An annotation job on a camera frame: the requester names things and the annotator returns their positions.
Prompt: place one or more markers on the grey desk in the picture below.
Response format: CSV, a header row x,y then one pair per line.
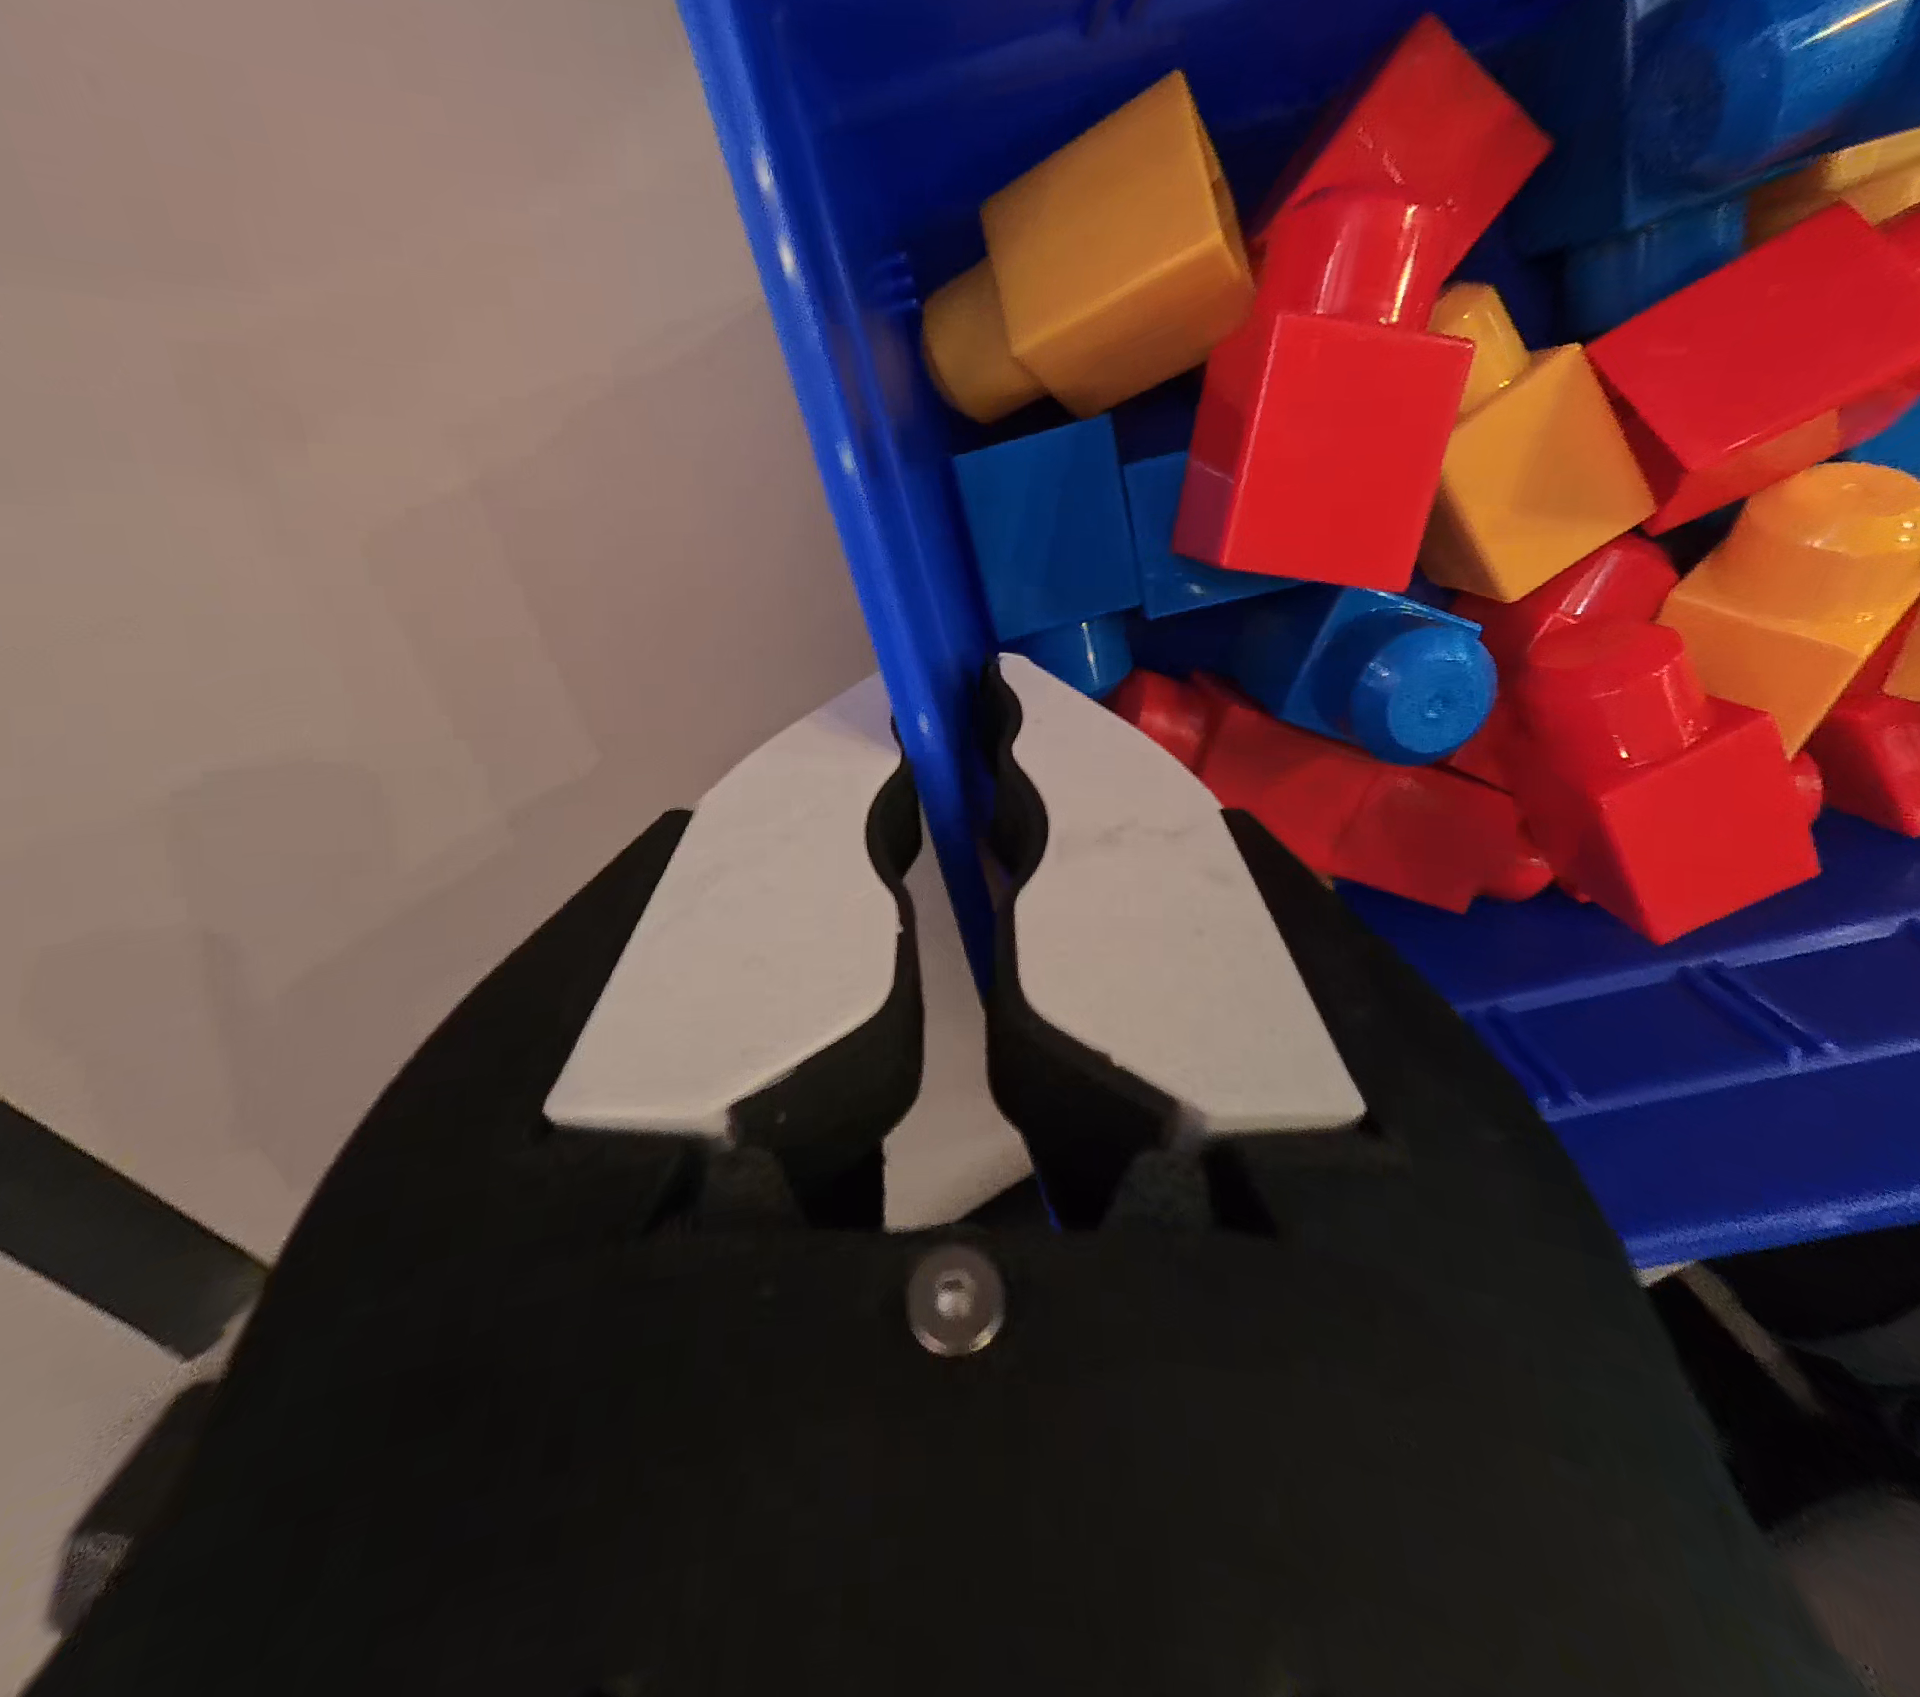
x,y
374,376

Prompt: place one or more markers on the pile of toy blocks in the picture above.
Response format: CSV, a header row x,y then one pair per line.
x,y
1321,453

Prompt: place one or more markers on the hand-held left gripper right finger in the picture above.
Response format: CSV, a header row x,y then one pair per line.
x,y
1170,946

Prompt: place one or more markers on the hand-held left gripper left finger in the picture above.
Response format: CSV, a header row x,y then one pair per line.
x,y
735,946

